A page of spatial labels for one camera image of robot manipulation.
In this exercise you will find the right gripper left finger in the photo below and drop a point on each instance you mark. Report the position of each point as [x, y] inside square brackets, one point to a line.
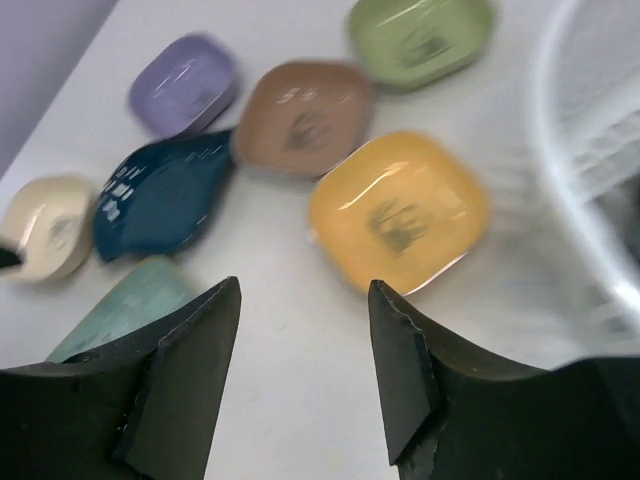
[143, 406]

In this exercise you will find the white plastic bin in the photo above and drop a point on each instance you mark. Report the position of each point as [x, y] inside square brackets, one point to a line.
[583, 122]

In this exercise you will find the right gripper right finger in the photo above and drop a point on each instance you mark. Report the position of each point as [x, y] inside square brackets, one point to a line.
[454, 410]

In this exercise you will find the brown square panda plate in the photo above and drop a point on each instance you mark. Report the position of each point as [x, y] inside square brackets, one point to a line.
[304, 117]

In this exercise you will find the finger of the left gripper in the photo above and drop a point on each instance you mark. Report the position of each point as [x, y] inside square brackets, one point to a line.
[11, 257]

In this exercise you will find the yellow square panda plate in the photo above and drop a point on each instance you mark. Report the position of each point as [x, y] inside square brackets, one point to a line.
[401, 209]

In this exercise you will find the light teal rectangular plate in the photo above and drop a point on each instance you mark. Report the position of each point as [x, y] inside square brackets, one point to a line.
[152, 290]

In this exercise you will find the cream square panda plate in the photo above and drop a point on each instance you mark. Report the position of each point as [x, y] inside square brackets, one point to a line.
[48, 221]

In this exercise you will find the purple square panda plate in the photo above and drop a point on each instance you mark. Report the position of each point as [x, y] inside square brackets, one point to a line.
[186, 87]

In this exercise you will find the dark blue leaf plate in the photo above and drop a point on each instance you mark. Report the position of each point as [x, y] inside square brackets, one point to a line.
[161, 196]

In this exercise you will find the green square panda plate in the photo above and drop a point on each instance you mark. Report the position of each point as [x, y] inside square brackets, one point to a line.
[407, 45]

